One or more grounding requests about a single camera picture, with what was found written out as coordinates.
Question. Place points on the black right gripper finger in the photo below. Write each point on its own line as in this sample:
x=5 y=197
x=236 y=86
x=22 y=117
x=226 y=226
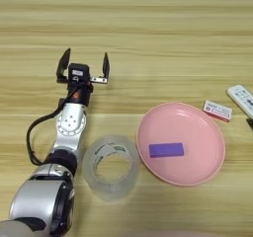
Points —
x=251 y=122

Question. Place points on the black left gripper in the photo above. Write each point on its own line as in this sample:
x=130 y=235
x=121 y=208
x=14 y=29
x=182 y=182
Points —
x=79 y=94

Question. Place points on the white remote control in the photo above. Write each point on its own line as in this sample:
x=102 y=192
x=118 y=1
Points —
x=243 y=97

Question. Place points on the pink round plate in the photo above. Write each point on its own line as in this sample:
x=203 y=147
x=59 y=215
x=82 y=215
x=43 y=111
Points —
x=197 y=142

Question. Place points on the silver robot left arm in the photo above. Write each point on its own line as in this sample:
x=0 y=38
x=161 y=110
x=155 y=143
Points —
x=69 y=127

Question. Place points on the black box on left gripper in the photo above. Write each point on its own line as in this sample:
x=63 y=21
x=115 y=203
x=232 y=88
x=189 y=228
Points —
x=79 y=72

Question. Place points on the small red white box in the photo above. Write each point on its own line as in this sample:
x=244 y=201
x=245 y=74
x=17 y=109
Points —
x=217 y=111

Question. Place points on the purple rectangular block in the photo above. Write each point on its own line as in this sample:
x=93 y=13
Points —
x=166 y=150

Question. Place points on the clear tape roll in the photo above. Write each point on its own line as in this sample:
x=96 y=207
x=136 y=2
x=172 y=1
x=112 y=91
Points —
x=131 y=178

